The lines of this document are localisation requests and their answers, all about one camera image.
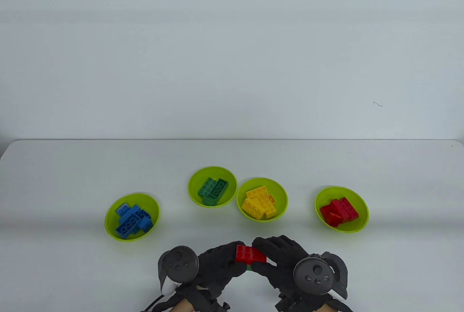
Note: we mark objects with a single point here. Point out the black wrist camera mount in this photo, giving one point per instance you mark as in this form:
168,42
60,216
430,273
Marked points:
293,304
212,301

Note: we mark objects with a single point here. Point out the person's left hand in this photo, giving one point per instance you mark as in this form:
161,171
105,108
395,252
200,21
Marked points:
221,265

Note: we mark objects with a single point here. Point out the small yellow toy brick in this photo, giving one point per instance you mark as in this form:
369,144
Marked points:
272,199

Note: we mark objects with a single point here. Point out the person's right hand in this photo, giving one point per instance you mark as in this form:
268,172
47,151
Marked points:
284,254

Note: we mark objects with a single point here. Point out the lime green plastic bowl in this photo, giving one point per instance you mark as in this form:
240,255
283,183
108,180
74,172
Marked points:
359,196
145,199
195,183
281,192

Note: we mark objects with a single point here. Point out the small blue toy brick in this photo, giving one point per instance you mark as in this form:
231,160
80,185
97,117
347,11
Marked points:
146,225
123,209

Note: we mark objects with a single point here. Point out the small green toy brick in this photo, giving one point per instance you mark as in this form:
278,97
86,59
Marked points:
210,200

